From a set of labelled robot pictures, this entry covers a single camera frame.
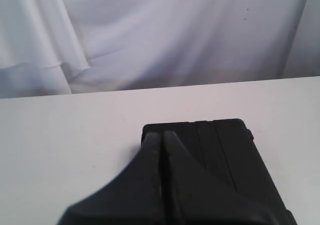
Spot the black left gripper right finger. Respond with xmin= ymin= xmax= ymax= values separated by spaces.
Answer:
xmin=161 ymin=131 xmax=240 ymax=225

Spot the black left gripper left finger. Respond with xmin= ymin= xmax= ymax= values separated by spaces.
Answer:
xmin=58 ymin=132 xmax=165 ymax=225

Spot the black plastic carrying case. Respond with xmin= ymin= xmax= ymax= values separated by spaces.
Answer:
xmin=142 ymin=118 xmax=297 ymax=225

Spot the white backdrop curtain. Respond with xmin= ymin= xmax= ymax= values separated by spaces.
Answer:
xmin=0 ymin=0 xmax=320 ymax=99

